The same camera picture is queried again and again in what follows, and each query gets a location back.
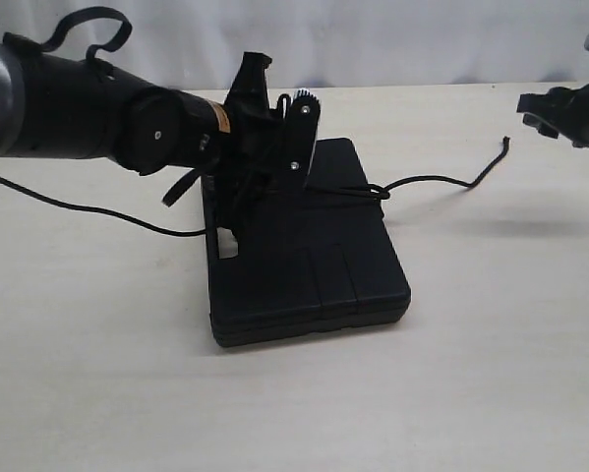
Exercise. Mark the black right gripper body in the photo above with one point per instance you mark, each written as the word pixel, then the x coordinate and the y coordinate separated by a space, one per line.
pixel 559 112

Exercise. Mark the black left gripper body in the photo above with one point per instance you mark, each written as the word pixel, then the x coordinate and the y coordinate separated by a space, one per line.
pixel 242 175

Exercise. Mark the black plastic carrying case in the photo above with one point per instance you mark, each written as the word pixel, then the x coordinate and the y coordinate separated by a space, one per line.
pixel 306 264

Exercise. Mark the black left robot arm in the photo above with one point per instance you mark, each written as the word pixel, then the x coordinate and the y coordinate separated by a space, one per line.
pixel 53 107

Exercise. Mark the white backdrop curtain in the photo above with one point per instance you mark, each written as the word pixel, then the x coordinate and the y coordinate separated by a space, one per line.
pixel 199 44

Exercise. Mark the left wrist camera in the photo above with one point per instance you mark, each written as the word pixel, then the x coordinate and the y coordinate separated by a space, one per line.
pixel 297 142

